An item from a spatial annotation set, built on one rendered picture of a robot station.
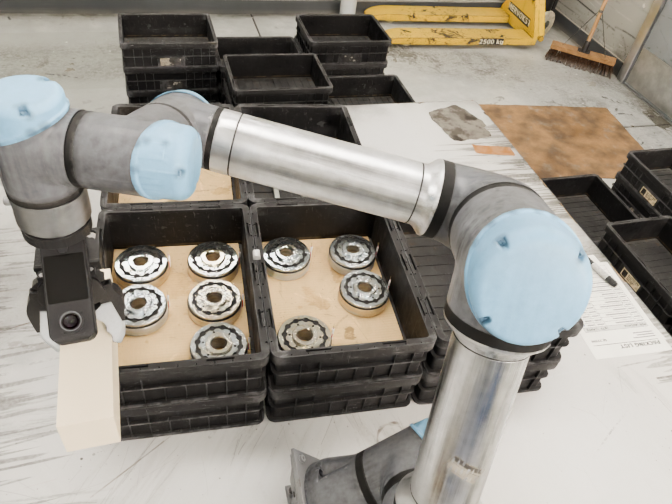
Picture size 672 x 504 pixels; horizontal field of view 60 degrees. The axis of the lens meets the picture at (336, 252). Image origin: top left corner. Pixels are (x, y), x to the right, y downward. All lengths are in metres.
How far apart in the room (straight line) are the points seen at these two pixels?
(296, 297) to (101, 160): 0.70
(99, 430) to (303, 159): 0.40
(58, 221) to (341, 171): 0.30
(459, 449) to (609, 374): 0.83
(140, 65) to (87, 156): 2.13
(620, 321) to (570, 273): 1.04
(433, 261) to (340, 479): 0.59
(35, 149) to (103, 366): 0.30
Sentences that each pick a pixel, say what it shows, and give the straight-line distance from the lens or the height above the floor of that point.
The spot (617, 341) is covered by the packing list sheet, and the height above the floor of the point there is 0.70.
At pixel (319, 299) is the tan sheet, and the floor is 0.83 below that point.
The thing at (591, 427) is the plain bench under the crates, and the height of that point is 0.70.
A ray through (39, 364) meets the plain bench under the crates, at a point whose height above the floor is 0.70.
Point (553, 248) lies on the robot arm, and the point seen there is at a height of 1.40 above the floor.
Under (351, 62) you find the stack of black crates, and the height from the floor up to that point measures 0.49.
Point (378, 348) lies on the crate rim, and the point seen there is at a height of 0.93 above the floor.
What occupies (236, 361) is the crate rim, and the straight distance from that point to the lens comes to 0.98.
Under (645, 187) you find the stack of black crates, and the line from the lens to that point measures 2.72.
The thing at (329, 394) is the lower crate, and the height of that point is 0.80.
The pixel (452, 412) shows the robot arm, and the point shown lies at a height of 1.18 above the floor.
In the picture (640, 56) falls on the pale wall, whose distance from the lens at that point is 4.58.
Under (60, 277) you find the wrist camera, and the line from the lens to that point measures 0.69.
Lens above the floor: 1.73
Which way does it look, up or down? 44 degrees down
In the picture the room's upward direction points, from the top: 10 degrees clockwise
